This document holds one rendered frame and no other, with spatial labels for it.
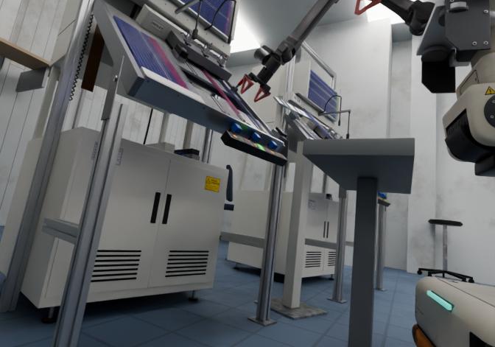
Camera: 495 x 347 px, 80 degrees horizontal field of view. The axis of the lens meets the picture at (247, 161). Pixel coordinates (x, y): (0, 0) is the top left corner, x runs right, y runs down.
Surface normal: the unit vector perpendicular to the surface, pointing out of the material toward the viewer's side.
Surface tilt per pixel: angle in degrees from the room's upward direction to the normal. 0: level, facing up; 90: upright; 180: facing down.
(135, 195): 90
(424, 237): 90
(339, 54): 90
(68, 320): 90
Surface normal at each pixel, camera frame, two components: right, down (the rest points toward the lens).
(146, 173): 0.76, -0.03
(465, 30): -0.30, -0.22
